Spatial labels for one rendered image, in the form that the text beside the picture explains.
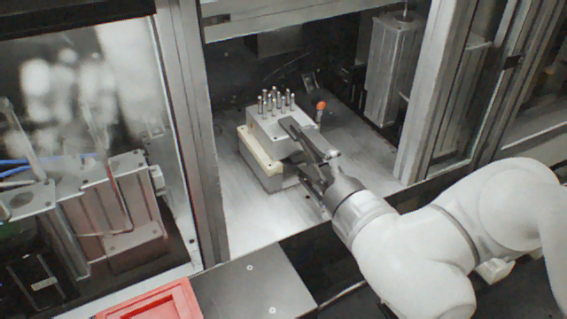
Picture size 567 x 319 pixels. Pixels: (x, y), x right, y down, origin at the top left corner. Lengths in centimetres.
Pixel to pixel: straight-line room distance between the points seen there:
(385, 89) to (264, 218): 38
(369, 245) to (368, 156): 37
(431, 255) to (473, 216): 8
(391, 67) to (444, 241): 43
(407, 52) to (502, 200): 43
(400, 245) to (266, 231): 27
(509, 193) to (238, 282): 41
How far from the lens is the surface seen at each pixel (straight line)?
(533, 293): 109
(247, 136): 84
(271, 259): 71
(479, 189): 59
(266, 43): 72
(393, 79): 92
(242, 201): 80
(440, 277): 55
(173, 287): 64
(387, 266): 56
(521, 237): 58
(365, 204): 61
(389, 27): 88
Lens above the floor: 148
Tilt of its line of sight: 40 degrees down
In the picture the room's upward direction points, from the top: straight up
